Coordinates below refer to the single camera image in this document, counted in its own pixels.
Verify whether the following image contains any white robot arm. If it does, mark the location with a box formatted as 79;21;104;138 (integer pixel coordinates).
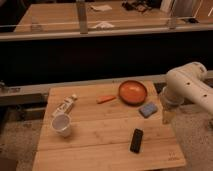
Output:
159;62;213;124

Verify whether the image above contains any blue sponge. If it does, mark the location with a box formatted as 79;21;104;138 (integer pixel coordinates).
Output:
139;102;158;118

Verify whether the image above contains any black remote control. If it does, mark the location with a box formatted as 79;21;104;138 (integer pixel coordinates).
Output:
130;129;143;153

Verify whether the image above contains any wooden cutting board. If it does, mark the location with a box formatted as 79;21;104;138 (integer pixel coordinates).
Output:
33;83;186;171

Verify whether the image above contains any orange carrot piece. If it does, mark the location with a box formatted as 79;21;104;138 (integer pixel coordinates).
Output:
97;95;116;104

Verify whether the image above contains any white tube package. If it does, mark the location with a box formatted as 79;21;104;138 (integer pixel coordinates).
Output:
52;94;78;117

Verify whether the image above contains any crumpled white paper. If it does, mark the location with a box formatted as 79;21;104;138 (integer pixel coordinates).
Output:
92;21;115;29

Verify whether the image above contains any white paper sheet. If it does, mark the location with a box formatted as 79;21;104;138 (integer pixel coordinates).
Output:
90;5;112;12

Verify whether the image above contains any black cable clutter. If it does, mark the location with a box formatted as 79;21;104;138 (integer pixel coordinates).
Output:
122;0;159;13

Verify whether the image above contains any metal table rail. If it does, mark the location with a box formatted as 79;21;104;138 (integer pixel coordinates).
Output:
0;70;213;107

